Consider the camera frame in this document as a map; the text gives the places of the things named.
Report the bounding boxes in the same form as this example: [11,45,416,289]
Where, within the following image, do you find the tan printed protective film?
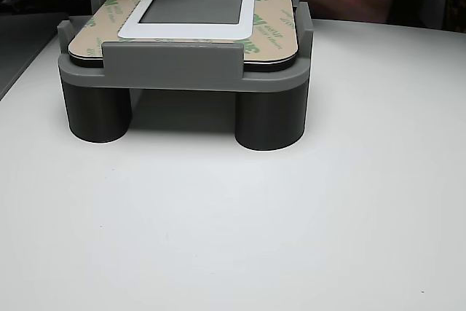
[68,0,299,63]

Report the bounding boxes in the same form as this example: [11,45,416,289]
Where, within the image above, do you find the white panel with grey window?
[68,0,298,71]

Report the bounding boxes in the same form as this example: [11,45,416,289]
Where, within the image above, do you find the grey 3D-printed fixture stand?
[57,0,315,151]

